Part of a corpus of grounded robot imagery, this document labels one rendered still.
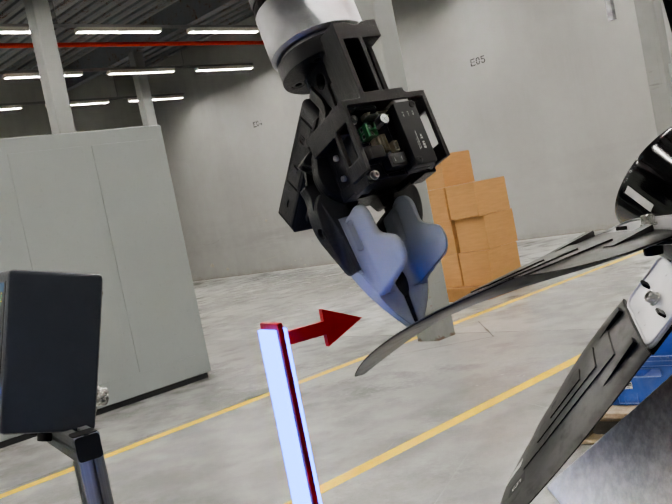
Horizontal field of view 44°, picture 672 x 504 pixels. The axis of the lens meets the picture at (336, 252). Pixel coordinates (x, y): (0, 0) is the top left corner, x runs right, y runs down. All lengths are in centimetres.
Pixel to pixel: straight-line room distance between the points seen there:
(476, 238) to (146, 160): 361
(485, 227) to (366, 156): 839
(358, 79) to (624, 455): 35
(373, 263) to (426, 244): 4
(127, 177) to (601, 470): 672
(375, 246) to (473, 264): 849
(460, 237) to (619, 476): 849
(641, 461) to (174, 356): 677
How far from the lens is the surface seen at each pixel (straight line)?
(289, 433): 52
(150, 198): 735
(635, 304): 85
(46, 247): 687
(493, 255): 902
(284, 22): 63
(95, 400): 107
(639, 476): 69
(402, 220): 62
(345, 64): 59
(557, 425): 86
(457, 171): 935
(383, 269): 59
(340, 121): 57
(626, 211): 79
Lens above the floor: 125
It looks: 3 degrees down
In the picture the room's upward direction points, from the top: 11 degrees counter-clockwise
